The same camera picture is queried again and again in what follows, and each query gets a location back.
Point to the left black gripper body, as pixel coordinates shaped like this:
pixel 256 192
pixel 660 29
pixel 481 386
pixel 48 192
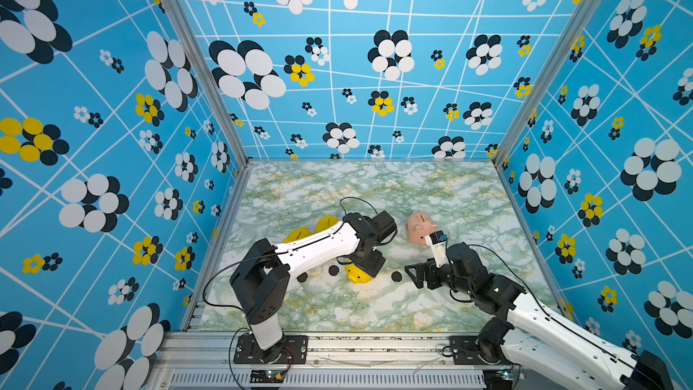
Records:
pixel 373 262

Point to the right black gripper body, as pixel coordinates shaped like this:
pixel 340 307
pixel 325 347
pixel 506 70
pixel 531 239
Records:
pixel 433 273

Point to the yellow piggy bank back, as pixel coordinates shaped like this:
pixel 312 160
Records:
pixel 357 275

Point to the yellow piggy bank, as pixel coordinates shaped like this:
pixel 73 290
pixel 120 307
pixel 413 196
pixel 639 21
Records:
pixel 357 275
pixel 326 222
pixel 297 234

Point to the yellow piggy bank front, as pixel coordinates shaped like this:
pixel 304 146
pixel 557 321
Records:
pixel 297 234

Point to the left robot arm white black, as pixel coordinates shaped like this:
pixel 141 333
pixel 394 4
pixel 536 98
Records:
pixel 261 280

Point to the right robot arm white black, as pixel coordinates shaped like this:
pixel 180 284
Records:
pixel 528 333

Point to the pink piggy bank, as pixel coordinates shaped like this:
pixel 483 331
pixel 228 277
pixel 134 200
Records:
pixel 419 226

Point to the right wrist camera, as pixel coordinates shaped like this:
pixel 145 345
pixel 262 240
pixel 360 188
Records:
pixel 437 241

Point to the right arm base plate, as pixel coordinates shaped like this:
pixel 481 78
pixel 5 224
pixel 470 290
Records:
pixel 464 351

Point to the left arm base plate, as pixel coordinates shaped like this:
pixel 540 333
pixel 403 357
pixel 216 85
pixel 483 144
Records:
pixel 291 349

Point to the aluminium front rail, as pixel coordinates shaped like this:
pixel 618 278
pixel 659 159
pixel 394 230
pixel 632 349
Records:
pixel 205 360

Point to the right aluminium corner post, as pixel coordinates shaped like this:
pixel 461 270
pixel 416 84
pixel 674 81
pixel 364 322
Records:
pixel 574 28

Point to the aluminium corner post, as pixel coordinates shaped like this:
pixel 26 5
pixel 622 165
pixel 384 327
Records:
pixel 184 30
pixel 574 28

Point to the left aluminium corner post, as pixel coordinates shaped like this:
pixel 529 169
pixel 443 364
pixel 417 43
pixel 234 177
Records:
pixel 184 30

